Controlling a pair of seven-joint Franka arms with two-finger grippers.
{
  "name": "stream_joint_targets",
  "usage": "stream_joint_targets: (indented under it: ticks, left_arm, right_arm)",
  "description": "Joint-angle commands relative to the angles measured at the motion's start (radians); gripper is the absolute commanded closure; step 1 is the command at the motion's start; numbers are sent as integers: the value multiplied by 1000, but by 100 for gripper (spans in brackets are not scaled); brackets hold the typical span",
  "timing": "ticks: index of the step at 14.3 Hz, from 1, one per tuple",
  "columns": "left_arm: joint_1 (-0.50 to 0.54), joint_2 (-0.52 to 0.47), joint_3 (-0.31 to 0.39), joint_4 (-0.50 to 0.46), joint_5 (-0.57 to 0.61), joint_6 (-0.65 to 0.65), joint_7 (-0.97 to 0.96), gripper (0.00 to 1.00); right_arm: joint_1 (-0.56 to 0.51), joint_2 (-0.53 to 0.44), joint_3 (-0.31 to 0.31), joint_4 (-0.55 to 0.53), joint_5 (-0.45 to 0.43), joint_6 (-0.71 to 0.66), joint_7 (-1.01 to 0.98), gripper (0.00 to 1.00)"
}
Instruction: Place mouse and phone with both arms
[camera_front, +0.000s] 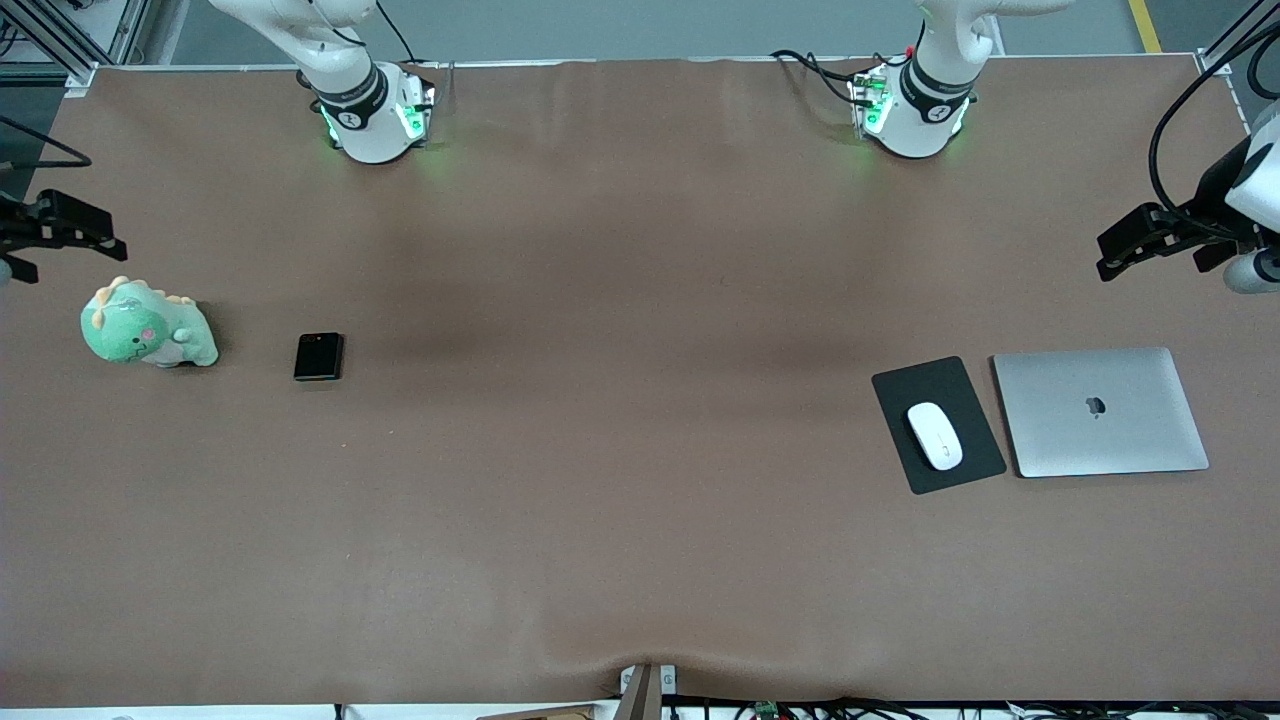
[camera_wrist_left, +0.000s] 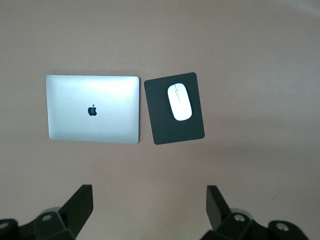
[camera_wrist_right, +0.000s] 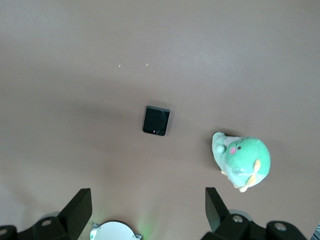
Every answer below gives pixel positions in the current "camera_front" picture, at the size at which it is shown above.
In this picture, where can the green dinosaur plush toy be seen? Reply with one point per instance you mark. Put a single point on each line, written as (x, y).
(140, 330)

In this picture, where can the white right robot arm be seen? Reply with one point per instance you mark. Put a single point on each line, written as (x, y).
(365, 120)

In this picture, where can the black flip phone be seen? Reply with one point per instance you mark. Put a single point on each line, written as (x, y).
(319, 357)

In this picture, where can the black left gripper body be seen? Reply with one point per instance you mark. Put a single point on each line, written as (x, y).
(1207, 209)

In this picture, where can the white computer mouse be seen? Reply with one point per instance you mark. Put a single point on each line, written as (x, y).
(935, 436)

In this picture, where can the aluminium frame post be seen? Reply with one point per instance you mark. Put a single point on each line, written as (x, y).
(80, 80)
(1215, 62)

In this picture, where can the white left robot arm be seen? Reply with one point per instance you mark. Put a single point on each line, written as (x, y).
(925, 110)

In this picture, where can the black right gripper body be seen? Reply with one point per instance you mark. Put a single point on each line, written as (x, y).
(12, 225)

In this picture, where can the silver closed laptop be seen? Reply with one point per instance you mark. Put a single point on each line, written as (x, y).
(1100, 412)

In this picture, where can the brown post with metal bracket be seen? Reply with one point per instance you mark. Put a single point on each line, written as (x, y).
(645, 695)

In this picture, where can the small green circuit board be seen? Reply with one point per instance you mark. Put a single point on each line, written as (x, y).
(767, 711)

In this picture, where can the black mouse pad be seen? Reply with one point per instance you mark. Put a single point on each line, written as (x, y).
(975, 400)

